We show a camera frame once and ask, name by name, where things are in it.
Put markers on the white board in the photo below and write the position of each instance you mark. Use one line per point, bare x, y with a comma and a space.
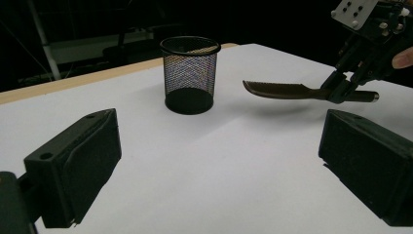
195, 162

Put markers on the light wooden table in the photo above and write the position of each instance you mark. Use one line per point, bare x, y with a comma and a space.
65, 83

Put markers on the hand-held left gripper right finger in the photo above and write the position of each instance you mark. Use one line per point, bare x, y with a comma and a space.
367, 159

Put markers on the black mesh pen cup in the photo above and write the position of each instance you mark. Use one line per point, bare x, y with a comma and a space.
190, 74

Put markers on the white desk leg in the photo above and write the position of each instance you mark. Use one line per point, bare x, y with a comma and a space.
48, 58

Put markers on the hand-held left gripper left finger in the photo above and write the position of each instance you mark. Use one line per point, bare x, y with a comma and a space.
74, 162

